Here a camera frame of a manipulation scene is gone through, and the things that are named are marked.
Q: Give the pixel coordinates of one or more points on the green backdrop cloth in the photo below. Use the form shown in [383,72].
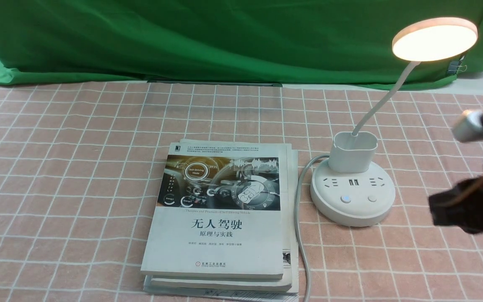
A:
[238,41]

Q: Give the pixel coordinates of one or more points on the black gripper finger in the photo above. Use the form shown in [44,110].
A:
[460,206]

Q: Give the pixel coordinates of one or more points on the pink checked tablecloth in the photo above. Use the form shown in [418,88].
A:
[80,168]

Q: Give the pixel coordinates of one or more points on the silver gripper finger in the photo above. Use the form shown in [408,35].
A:
[469,127]

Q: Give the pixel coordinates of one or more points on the white desk lamp with socket base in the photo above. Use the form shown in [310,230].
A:
[347,186]

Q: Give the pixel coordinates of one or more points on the bottom white book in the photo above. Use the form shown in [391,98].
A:
[295,260]

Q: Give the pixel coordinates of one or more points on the top grey self-driving book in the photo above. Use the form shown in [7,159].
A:
[220,235]

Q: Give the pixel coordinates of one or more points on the blue binder clip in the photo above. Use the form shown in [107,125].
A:
[456,67]

